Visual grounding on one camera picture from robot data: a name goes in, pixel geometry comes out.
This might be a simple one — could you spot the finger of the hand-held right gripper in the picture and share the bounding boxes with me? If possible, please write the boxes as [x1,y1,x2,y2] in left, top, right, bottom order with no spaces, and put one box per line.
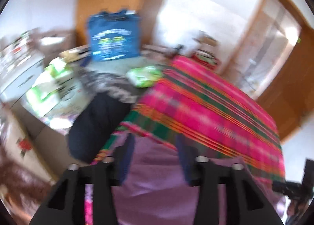
[272,181,291,194]

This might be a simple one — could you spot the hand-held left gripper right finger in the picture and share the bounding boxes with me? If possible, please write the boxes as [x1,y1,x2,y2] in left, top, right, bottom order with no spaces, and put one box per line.
[175,134,285,225]

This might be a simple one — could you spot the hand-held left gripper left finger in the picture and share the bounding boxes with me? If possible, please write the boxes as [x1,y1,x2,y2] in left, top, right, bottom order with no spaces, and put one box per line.
[29,138,135,225]

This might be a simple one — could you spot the purple fleece pants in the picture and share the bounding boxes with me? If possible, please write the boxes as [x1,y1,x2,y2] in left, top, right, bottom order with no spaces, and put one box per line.
[85,137,295,225]

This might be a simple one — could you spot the dark navy cloth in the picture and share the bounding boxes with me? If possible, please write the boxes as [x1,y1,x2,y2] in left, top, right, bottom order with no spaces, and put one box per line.
[67,93,133,164]

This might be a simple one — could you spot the pink plaid bed sheet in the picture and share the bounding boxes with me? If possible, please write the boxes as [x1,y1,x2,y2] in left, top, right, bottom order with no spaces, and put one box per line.
[92,55,286,184]

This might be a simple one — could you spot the grey patterned cloth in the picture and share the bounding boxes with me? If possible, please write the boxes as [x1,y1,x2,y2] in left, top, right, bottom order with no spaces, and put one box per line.
[78,68,140,104]

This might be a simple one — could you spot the wooden door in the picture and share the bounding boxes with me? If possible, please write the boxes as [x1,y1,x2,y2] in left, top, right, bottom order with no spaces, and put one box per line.
[256,25,314,143]

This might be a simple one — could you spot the green white plastic pack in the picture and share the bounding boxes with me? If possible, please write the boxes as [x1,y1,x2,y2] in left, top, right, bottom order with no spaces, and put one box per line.
[126,65,163,89]

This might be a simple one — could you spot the pile of household packages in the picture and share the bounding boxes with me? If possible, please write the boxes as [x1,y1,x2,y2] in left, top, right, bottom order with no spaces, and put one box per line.
[0,31,82,122]

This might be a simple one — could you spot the red storage basket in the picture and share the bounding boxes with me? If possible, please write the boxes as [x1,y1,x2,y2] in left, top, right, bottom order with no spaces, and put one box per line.
[191,51,220,69]

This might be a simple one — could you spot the green tissue pack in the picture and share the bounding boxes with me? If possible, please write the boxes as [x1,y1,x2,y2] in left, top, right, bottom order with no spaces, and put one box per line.
[44,58,74,80]

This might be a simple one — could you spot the blue printed tote bag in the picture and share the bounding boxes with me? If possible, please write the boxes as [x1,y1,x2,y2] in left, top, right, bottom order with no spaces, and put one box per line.
[86,11,141,62]

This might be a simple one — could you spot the printed plastic door curtain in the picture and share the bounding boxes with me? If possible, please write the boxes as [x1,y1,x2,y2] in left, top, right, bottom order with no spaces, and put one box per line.
[229,0,302,98]

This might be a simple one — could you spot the wooden door frame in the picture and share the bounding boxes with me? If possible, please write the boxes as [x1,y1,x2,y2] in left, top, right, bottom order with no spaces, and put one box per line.
[219,0,314,76]

